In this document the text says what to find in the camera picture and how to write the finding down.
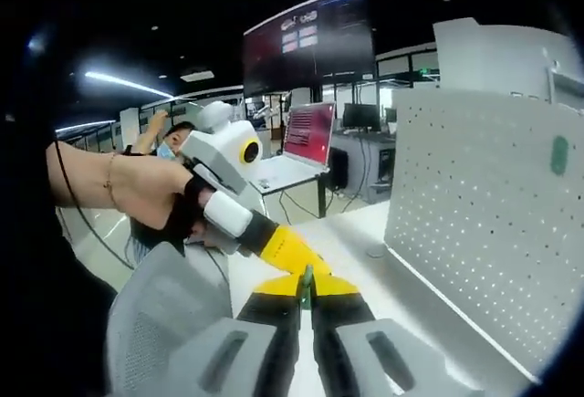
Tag thin wrist bracelet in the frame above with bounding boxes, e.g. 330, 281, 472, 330
103, 152, 120, 209

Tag black computer monitor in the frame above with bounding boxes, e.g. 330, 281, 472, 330
341, 102, 382, 132

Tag person's dark clothing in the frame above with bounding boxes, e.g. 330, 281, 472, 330
0, 204, 120, 397

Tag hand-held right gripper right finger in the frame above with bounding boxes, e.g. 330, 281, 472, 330
309, 274, 485, 397

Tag large dark wall screen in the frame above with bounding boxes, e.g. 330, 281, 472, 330
242, 0, 378, 97

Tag person's left hand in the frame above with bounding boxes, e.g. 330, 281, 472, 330
167, 175, 219, 253

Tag black office chair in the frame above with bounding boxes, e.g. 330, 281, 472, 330
327, 145, 350, 191

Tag white perforated mounting plate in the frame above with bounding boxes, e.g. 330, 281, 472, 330
368, 89, 584, 384

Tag silver laptop with red screen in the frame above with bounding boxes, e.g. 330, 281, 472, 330
248, 101, 338, 195

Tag ceiling light strip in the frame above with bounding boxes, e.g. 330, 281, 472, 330
84, 70, 175, 99

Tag grey mesh chair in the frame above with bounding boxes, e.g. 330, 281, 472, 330
105, 240, 234, 397

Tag white partition panel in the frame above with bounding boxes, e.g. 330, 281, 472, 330
432, 16, 584, 118

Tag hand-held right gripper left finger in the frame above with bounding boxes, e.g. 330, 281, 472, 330
162, 273, 306, 397

